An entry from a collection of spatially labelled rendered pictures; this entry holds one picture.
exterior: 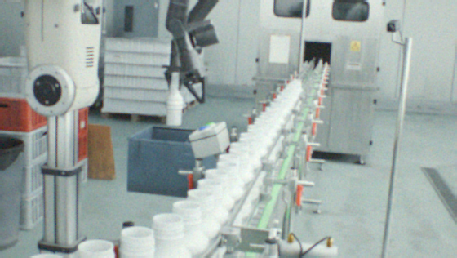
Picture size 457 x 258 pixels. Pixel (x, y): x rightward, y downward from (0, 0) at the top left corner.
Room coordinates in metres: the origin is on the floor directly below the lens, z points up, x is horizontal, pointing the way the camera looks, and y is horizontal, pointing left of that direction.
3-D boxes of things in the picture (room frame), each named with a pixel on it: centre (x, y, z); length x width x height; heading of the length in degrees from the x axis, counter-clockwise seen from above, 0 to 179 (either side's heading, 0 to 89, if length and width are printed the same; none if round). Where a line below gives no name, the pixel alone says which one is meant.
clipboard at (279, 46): (6.34, -0.46, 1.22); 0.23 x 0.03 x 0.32; 81
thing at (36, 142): (3.89, 1.50, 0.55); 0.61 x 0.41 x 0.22; 178
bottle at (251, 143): (1.19, -0.03, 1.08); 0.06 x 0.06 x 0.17
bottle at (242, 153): (1.07, -0.01, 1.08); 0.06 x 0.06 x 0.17
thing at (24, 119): (3.90, 1.50, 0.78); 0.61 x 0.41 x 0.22; 177
